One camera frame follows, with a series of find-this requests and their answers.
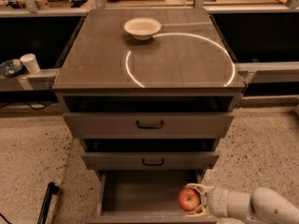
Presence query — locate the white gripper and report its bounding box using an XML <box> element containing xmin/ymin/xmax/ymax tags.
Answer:
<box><xmin>186</xmin><ymin>183</ymin><xmax>252</xmax><ymax>218</ymax></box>

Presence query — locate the bottom grey drawer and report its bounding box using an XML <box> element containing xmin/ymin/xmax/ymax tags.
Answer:
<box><xmin>86</xmin><ymin>170</ymin><xmax>217</xmax><ymax>224</ymax></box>

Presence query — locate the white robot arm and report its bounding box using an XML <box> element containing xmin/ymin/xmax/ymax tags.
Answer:
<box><xmin>186</xmin><ymin>183</ymin><xmax>299</xmax><ymax>224</ymax></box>

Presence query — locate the grey drawer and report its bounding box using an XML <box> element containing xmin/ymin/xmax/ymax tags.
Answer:
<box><xmin>64</xmin><ymin>112</ymin><xmax>234</xmax><ymax>139</ymax></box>
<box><xmin>86</xmin><ymin>170</ymin><xmax>217</xmax><ymax>224</ymax></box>
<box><xmin>82</xmin><ymin>152</ymin><xmax>219</xmax><ymax>171</ymax></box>

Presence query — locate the white paper cup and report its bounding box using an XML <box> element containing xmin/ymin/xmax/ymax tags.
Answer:
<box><xmin>21</xmin><ymin>53</ymin><xmax>40</xmax><ymax>74</ymax></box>

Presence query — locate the top grey drawer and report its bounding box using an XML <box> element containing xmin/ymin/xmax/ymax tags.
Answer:
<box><xmin>64</xmin><ymin>112</ymin><xmax>234</xmax><ymax>139</ymax></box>

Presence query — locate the dark small plate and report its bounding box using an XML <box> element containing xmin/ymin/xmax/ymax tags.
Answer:
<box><xmin>0</xmin><ymin>59</ymin><xmax>24</xmax><ymax>77</ymax></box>

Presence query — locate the white paper bowl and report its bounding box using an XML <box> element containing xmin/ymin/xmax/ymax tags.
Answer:
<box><xmin>124</xmin><ymin>18</ymin><xmax>162</xmax><ymax>40</ymax></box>

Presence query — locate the black floor cable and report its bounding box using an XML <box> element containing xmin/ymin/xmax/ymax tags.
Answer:
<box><xmin>0</xmin><ymin>100</ymin><xmax>57</xmax><ymax>111</ymax></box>

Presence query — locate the black bar on floor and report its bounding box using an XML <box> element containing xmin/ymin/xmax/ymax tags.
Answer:
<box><xmin>36</xmin><ymin>182</ymin><xmax>60</xmax><ymax>224</ymax></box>

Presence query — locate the middle grey drawer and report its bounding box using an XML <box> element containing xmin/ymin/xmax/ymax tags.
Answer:
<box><xmin>82</xmin><ymin>152</ymin><xmax>219</xmax><ymax>171</ymax></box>

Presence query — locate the grey drawer cabinet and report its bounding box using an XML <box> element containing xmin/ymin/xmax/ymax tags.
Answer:
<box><xmin>51</xmin><ymin>7</ymin><xmax>248</xmax><ymax>224</ymax></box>

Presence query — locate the red apple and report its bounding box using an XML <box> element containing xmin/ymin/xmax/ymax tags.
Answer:
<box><xmin>178</xmin><ymin>188</ymin><xmax>201</xmax><ymax>212</ymax></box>

